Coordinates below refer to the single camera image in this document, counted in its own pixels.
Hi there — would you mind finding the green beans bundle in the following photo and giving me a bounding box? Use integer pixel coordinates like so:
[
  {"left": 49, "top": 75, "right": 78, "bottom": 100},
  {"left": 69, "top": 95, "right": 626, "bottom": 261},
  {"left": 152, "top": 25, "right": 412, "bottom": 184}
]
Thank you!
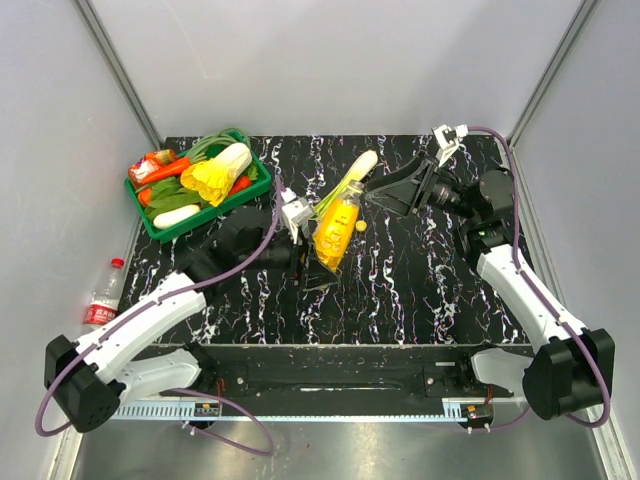
[{"left": 180, "top": 128, "right": 251, "bottom": 164}]

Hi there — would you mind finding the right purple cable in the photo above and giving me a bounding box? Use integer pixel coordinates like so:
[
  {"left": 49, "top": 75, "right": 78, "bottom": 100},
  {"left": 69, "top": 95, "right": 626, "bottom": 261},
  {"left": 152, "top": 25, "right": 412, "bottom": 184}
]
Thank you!
[{"left": 467, "top": 125, "right": 613, "bottom": 433}]

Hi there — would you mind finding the toy green onion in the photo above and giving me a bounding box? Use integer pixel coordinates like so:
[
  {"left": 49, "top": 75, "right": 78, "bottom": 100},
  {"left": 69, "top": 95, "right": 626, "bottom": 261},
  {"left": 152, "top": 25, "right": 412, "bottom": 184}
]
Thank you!
[{"left": 314, "top": 150, "right": 378, "bottom": 221}]

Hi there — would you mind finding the small orange carrot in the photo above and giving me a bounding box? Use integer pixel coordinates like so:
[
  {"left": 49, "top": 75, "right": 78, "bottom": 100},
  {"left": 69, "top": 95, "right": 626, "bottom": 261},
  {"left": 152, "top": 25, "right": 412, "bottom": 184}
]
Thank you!
[{"left": 228, "top": 175, "right": 253, "bottom": 197}]

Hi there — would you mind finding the orange juice bottle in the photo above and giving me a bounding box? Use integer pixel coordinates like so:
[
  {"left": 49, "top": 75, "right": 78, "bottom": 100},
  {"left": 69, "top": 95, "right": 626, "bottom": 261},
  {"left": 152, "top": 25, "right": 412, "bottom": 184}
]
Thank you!
[{"left": 313, "top": 180, "right": 364, "bottom": 272}]

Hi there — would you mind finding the toy napa cabbage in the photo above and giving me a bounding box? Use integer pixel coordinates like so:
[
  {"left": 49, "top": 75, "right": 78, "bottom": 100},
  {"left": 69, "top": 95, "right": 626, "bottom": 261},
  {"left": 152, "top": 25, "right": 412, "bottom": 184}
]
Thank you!
[{"left": 180, "top": 142, "right": 252, "bottom": 207}]

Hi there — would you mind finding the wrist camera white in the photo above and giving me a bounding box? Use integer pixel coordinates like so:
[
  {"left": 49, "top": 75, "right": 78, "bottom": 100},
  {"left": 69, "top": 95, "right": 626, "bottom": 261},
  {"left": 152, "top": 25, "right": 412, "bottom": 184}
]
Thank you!
[
  {"left": 432, "top": 124, "right": 469, "bottom": 168},
  {"left": 280, "top": 188, "right": 315, "bottom": 244}
]

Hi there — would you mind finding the water bottle red cap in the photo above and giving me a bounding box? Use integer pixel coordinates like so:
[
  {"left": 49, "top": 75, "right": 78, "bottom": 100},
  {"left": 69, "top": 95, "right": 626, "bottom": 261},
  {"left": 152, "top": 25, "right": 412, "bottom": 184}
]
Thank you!
[{"left": 83, "top": 258, "right": 125, "bottom": 328}]

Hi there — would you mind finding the green plastic basket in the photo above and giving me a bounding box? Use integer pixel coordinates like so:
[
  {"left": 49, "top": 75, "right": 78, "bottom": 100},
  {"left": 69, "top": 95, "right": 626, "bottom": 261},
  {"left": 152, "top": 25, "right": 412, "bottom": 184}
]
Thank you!
[{"left": 124, "top": 151, "right": 272, "bottom": 243}]

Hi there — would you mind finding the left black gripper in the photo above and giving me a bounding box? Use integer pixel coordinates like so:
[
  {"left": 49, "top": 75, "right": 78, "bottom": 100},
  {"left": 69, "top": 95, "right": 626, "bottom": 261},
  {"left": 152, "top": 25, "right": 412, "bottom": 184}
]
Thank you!
[{"left": 240, "top": 221, "right": 340, "bottom": 290}]

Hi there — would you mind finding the black marble mat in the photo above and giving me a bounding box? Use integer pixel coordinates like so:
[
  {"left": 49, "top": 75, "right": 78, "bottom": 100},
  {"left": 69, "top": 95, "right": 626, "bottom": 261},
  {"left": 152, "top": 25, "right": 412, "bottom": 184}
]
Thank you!
[{"left": 119, "top": 134, "right": 528, "bottom": 345}]

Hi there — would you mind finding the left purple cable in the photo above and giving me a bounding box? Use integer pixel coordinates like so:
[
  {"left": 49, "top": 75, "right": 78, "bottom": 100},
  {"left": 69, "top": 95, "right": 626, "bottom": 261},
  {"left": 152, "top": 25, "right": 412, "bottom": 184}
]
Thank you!
[{"left": 33, "top": 175, "right": 287, "bottom": 456}]

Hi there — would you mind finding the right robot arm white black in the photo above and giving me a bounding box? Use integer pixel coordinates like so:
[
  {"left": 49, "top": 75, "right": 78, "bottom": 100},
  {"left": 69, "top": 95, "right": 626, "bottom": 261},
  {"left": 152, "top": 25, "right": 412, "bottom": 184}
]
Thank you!
[{"left": 364, "top": 153, "right": 615, "bottom": 428}]

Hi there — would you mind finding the white toy radish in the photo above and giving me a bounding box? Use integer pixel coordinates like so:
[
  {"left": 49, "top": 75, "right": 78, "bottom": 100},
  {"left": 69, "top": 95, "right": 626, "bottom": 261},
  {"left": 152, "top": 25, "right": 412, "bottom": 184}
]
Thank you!
[{"left": 153, "top": 204, "right": 200, "bottom": 230}]

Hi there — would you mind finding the long orange carrot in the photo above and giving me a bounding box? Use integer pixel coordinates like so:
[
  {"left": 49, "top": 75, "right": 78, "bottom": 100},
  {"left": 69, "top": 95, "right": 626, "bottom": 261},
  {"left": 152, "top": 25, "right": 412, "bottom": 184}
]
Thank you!
[{"left": 140, "top": 158, "right": 191, "bottom": 186}]

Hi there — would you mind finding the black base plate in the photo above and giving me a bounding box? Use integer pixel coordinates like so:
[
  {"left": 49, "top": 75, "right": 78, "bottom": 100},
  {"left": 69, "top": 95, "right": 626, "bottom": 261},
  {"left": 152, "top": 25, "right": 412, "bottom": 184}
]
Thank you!
[{"left": 182, "top": 343, "right": 511, "bottom": 398}]

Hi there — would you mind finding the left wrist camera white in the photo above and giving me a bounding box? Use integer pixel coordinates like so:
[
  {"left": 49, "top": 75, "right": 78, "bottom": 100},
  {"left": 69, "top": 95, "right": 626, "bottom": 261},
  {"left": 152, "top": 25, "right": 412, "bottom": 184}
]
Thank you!
[{"left": 280, "top": 188, "right": 315, "bottom": 244}]

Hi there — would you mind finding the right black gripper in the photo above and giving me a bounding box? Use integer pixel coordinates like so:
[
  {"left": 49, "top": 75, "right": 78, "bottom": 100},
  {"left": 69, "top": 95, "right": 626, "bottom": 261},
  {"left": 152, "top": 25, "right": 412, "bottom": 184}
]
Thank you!
[{"left": 365, "top": 150, "right": 478, "bottom": 221}]

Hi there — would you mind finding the purple cable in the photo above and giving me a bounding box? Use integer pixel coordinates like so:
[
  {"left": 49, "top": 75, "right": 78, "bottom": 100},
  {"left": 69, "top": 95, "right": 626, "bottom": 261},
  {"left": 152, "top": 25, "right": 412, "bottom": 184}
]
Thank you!
[
  {"left": 33, "top": 175, "right": 287, "bottom": 456},
  {"left": 467, "top": 125, "right": 613, "bottom": 433}
]

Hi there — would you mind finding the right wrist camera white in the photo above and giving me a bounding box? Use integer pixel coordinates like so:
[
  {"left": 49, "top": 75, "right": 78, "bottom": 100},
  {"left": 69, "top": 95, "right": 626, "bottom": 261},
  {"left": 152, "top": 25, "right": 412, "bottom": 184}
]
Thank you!
[{"left": 432, "top": 124, "right": 469, "bottom": 168}]

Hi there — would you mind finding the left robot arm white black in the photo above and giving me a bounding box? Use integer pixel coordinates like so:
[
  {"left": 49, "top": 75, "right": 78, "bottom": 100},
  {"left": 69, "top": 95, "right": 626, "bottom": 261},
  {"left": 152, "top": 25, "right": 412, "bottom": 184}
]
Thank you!
[{"left": 36, "top": 200, "right": 314, "bottom": 436}]

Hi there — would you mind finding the red snack packet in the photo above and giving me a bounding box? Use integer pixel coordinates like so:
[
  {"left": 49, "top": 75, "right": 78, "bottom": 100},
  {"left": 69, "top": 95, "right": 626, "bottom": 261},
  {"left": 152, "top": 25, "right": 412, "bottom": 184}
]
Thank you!
[{"left": 128, "top": 149, "right": 178, "bottom": 188}]

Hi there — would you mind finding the green leafy vegetable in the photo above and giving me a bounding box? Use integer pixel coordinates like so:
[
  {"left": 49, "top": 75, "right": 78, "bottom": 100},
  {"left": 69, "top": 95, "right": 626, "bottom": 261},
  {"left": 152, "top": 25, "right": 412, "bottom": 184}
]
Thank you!
[{"left": 144, "top": 177, "right": 205, "bottom": 220}]

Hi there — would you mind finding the orange tomato piece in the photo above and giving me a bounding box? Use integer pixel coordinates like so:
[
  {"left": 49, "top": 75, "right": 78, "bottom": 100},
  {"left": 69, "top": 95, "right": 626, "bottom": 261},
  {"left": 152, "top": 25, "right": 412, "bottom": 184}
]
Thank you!
[{"left": 137, "top": 188, "right": 152, "bottom": 208}]

